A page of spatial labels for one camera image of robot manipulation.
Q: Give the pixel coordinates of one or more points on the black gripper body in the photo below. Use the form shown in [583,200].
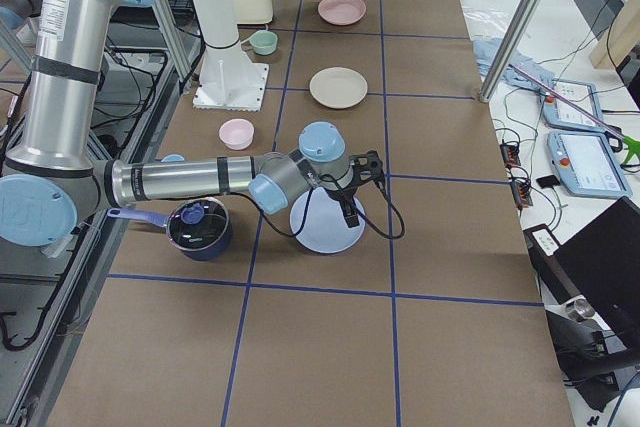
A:
[344,195]

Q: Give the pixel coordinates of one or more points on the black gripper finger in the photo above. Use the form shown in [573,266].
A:
[350,214]

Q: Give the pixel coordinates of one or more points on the pink plate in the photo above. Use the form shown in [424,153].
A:
[342,12]

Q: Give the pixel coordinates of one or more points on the blue plate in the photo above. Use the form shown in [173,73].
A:
[325,229]

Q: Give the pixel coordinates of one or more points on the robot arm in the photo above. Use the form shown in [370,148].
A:
[49,185]

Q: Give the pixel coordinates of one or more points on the green cup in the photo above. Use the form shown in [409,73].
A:
[262,42]

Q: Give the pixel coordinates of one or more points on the cream plate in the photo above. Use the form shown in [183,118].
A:
[338,87]

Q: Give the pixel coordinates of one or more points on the pink bowl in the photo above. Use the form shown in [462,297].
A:
[237,133]

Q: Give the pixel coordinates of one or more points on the dark blue pot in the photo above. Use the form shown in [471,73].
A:
[160,220]

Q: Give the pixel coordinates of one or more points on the glass pot lid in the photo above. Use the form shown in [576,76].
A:
[199,224]

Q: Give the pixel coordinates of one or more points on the light blue cup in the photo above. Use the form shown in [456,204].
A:
[172,158]

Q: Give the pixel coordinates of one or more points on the black box with label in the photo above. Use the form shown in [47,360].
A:
[542,246]

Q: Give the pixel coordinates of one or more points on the lower teach pendant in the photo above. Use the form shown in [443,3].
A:
[585,165]

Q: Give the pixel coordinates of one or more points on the metal cup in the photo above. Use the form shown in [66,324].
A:
[579,310]

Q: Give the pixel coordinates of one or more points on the black laptop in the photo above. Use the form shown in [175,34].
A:
[602,261]

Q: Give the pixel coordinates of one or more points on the green grabber stick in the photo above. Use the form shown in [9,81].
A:
[633,145]

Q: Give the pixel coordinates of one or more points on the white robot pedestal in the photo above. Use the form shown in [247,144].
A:
[228,79]

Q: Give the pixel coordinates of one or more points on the aluminium frame post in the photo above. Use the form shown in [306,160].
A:
[504,54]

